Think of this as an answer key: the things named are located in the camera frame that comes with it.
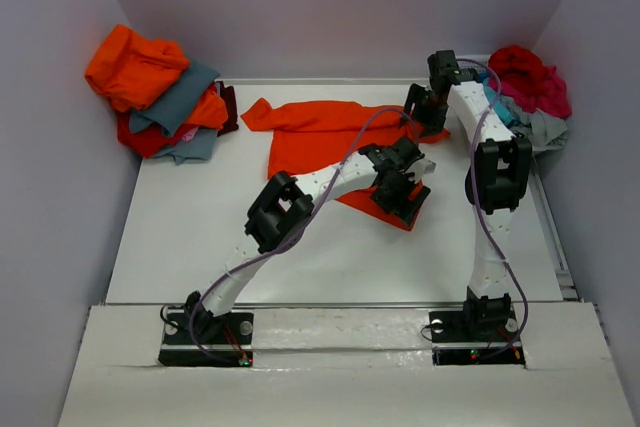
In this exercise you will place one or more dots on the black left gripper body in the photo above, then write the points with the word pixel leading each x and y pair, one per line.
pixel 392 196

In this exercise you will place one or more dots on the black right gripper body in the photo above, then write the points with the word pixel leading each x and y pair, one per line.
pixel 429 111

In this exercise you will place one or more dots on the orange t shirt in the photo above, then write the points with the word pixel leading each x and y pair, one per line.
pixel 309 136

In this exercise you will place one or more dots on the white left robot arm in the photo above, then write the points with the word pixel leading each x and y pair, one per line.
pixel 287 204

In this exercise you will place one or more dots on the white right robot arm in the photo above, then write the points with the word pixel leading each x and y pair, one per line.
pixel 495 184

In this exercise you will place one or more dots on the white plastic laundry basket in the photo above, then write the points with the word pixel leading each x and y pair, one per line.
pixel 483 67

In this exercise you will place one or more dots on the teal shirt in basket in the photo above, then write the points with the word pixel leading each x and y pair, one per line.
pixel 499 108

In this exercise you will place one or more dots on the red shirt in basket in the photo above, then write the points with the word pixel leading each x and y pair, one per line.
pixel 520 68

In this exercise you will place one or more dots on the grey shirt in basket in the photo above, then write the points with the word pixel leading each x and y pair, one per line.
pixel 543 131

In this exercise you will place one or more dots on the magenta shirt in basket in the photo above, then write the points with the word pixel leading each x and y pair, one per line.
pixel 552 98

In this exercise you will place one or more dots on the dark maroon folded shirt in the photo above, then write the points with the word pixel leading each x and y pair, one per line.
pixel 228 95

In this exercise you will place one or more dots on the pink folded shirt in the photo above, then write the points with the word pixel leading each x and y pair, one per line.
pixel 190 134

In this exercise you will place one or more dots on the grey-blue folded shirt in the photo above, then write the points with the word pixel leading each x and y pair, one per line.
pixel 174 106

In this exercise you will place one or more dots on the red folded shirt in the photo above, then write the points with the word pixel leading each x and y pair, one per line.
pixel 210 112

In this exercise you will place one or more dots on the orange folded shirt on pile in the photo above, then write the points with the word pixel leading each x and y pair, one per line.
pixel 132 71

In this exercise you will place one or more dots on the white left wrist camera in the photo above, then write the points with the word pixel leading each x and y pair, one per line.
pixel 420 168

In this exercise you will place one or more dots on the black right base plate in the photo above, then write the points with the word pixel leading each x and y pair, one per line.
pixel 454 343

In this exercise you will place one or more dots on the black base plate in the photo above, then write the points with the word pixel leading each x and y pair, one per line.
pixel 454 343
pixel 225 344

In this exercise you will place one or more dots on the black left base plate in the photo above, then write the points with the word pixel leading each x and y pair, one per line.
pixel 225 344

